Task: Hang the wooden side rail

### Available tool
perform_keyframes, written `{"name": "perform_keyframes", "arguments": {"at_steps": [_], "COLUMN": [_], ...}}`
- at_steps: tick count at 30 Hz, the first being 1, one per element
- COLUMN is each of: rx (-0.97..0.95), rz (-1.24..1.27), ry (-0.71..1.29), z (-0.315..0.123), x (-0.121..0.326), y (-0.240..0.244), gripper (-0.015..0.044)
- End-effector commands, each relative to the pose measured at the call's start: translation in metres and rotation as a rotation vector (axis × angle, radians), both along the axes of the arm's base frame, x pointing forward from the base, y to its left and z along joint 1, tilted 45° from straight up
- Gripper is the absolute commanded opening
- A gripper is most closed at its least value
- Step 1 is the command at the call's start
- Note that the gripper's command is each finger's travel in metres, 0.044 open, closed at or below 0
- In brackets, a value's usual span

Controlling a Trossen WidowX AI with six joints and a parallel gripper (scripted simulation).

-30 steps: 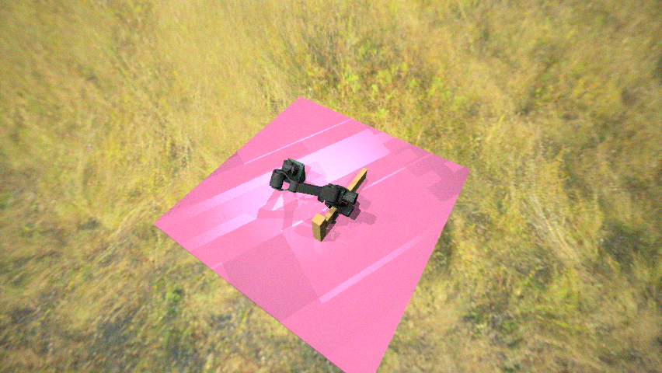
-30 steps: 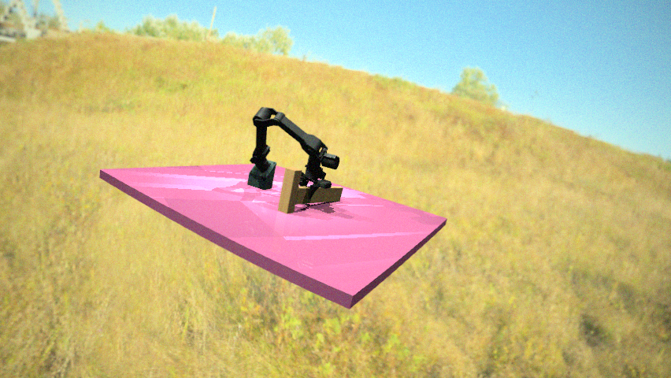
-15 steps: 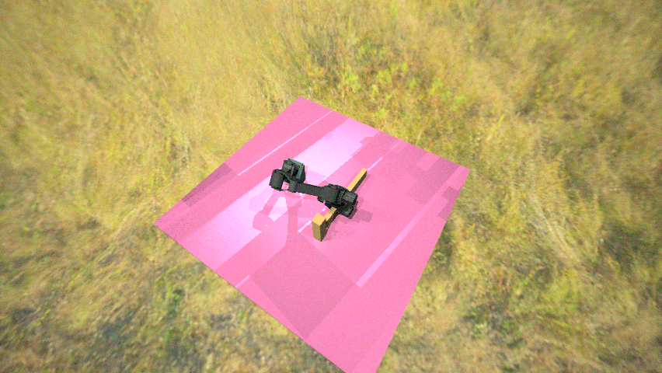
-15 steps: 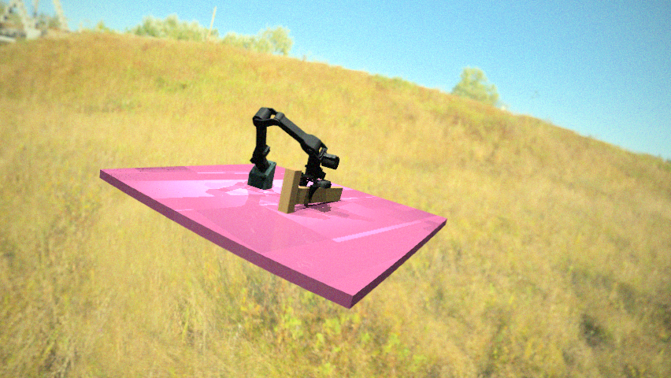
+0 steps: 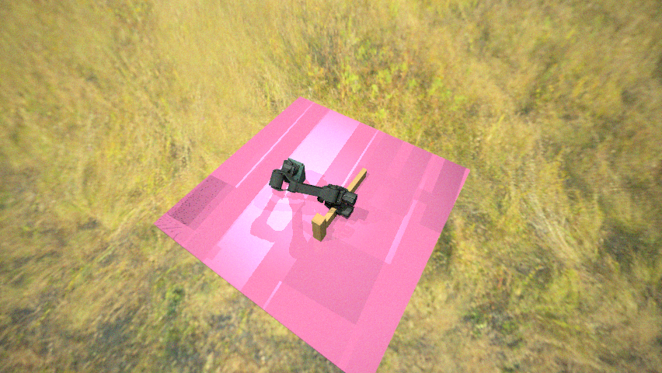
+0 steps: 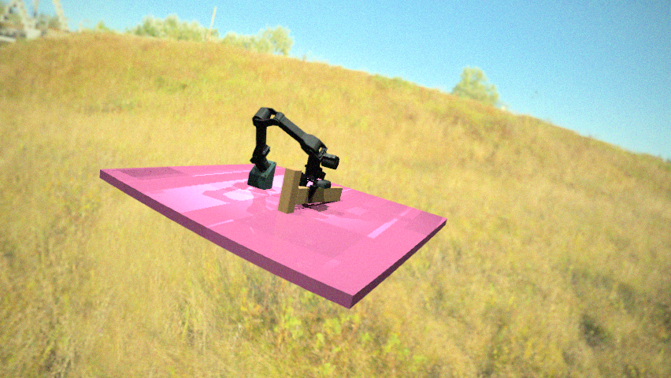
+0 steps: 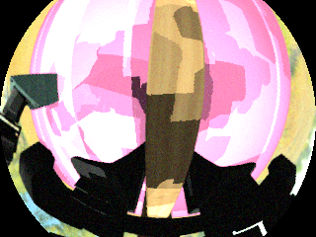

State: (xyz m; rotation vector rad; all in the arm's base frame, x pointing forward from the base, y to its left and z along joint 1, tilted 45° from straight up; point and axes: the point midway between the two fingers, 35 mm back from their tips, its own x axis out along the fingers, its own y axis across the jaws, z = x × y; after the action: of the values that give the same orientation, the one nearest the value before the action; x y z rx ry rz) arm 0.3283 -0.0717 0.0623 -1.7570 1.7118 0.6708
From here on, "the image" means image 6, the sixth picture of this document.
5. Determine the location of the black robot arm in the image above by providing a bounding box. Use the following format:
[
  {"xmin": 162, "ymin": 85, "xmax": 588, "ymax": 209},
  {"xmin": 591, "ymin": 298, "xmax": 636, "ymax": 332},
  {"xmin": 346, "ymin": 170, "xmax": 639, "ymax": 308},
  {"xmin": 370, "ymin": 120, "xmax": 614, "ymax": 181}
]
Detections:
[{"xmin": 250, "ymin": 107, "xmax": 339, "ymax": 172}]

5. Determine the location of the brown wooden post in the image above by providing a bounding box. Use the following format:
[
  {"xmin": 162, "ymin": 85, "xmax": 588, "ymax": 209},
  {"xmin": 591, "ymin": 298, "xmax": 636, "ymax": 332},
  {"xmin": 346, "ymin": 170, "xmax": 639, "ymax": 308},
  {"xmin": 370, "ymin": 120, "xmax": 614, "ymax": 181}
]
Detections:
[{"xmin": 278, "ymin": 167, "xmax": 302, "ymax": 214}]

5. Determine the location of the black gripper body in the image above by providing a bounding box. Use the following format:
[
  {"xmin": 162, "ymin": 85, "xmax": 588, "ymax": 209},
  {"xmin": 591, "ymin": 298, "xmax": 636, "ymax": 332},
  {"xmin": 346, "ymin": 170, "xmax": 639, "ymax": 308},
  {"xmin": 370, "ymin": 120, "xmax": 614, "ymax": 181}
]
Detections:
[{"xmin": 300, "ymin": 162, "xmax": 332, "ymax": 189}]

